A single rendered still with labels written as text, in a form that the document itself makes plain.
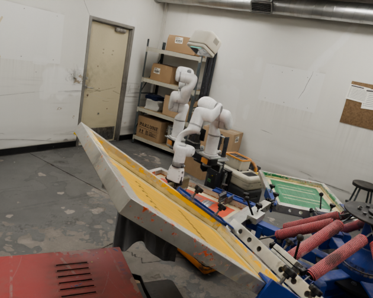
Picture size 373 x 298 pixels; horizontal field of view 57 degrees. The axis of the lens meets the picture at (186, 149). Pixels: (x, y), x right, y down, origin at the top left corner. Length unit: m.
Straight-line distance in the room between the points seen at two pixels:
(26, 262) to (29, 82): 4.30
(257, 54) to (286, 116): 1.14
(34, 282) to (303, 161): 5.04
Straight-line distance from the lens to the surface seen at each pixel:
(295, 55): 5.83
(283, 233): 1.86
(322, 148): 5.71
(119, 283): 1.20
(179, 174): 2.15
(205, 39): 2.58
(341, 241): 2.15
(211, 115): 2.21
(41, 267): 1.26
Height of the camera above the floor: 1.84
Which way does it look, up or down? 15 degrees down
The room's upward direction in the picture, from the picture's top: 11 degrees clockwise
